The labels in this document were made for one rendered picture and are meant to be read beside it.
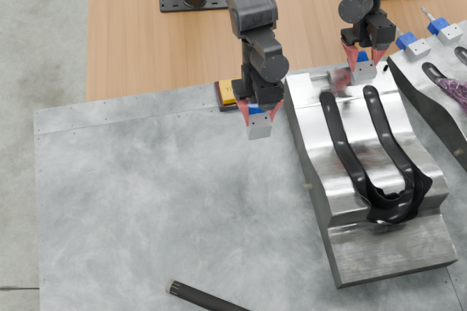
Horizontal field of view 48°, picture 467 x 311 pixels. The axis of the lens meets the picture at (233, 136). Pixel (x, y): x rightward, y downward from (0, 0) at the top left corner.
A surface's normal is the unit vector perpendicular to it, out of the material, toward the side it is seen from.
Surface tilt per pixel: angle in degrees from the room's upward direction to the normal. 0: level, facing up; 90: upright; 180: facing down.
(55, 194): 0
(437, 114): 90
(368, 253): 0
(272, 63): 62
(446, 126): 90
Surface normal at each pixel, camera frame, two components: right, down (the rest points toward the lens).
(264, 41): -0.13, -0.79
